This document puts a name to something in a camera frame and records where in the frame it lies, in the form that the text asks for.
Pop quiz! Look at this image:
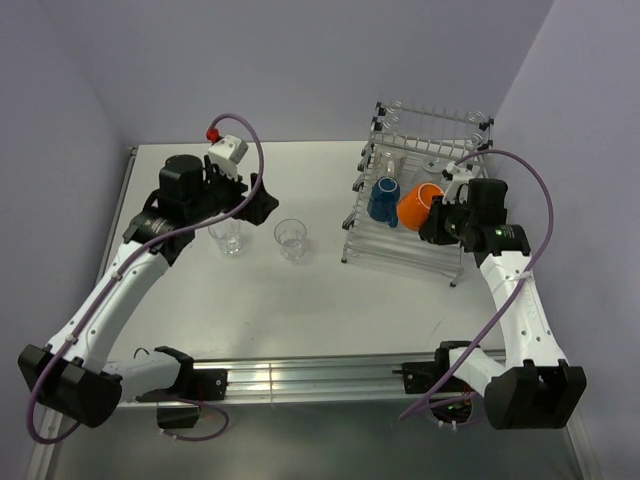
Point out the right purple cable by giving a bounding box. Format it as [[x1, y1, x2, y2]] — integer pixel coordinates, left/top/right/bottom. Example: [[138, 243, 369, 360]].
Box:
[[398, 149, 555, 427]]

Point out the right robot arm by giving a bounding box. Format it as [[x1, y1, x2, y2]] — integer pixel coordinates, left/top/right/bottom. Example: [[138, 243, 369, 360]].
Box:
[[420, 179, 587, 430]]

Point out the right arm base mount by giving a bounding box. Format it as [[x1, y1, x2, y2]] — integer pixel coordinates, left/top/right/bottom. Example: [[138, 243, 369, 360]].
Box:
[[392, 339, 496, 419]]

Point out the clear glass left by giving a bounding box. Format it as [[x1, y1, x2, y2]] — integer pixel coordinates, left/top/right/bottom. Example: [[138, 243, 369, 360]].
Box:
[[208, 219, 243, 255]]

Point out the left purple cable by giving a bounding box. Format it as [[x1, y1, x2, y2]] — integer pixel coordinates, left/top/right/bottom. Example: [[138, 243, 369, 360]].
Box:
[[27, 113, 265, 445]]

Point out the dark blue cup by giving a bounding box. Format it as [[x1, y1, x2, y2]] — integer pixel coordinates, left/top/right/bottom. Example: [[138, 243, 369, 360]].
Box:
[[367, 176, 400, 228]]

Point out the metal wire dish rack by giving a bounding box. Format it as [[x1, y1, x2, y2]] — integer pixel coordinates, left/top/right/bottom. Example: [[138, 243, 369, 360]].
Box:
[[341, 100, 494, 287]]

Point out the purple cable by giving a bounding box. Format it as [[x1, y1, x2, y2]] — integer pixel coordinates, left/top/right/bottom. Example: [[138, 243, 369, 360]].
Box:
[[398, 149, 555, 427], [27, 113, 265, 445]]

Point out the clear glass right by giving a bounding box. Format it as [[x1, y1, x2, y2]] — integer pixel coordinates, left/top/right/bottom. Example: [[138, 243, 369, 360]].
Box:
[[274, 219, 307, 261]]

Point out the aluminium mounting rail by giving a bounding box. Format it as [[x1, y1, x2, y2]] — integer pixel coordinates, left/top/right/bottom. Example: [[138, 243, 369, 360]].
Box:
[[47, 349, 576, 411]]

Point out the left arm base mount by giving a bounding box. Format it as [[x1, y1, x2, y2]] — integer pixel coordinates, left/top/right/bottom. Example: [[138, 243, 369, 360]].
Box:
[[135, 369, 228, 431]]

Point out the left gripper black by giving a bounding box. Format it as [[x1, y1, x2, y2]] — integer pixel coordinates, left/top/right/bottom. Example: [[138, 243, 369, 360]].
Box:
[[186, 158, 277, 226]]

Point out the orange plastic mug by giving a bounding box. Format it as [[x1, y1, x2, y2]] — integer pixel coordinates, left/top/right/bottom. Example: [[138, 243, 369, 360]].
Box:
[[396, 183, 444, 231]]

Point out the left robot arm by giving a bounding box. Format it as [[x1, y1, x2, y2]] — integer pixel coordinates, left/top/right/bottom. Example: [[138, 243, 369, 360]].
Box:
[[18, 153, 279, 430]]

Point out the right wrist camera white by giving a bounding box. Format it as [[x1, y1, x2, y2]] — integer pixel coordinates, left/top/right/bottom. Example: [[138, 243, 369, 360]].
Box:
[[442, 161, 474, 204]]

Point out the clear glass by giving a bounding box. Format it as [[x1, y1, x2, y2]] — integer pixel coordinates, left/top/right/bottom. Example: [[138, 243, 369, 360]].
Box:
[[274, 219, 307, 261], [208, 219, 243, 255]]

